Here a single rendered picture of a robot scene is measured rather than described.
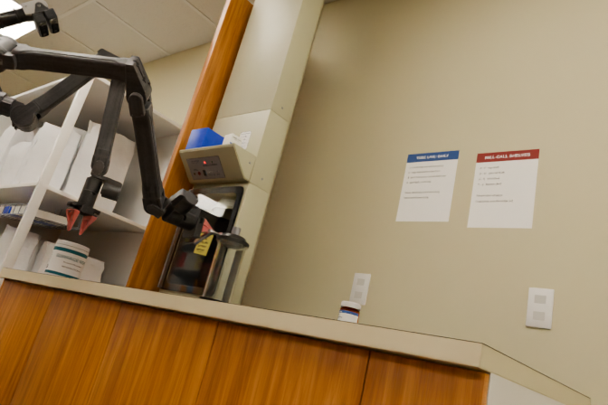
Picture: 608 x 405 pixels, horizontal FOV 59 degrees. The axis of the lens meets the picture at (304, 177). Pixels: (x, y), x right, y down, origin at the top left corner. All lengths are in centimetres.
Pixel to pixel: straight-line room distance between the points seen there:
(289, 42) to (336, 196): 65
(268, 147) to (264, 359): 96
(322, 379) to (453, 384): 28
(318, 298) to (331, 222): 31
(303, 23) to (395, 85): 47
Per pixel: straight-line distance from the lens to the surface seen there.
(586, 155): 187
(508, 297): 178
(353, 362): 113
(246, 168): 194
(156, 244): 215
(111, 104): 215
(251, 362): 130
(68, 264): 231
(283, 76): 214
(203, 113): 231
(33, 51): 169
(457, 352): 99
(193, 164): 211
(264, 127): 203
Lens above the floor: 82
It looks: 20 degrees up
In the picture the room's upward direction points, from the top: 14 degrees clockwise
